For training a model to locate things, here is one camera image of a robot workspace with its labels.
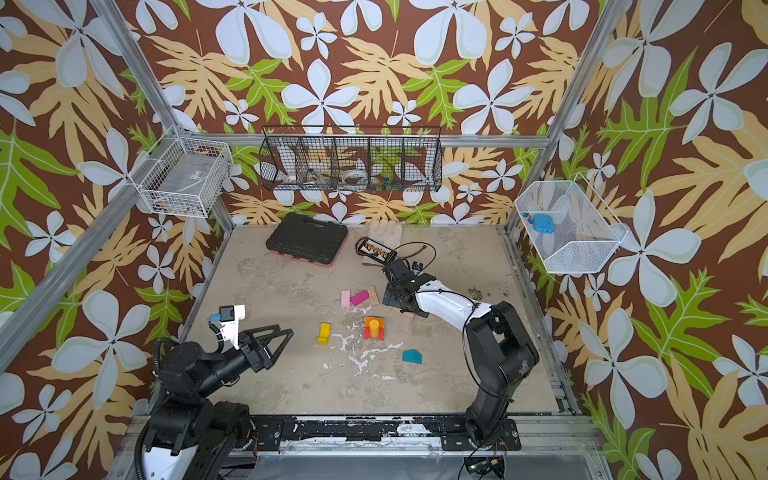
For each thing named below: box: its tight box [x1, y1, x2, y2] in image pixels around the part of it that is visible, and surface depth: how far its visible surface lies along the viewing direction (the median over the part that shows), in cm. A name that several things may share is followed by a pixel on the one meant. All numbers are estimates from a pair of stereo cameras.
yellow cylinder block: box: [369, 319, 380, 338], surface depth 86 cm
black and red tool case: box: [266, 213, 349, 267], surface depth 114 cm
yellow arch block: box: [317, 322, 331, 346], surface depth 93 cm
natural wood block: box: [367, 285, 380, 305], surface depth 100 cm
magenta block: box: [350, 290, 369, 306], surface depth 101 cm
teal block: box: [402, 349, 423, 364], surface depth 89 cm
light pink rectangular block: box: [341, 290, 351, 307], surface depth 100 cm
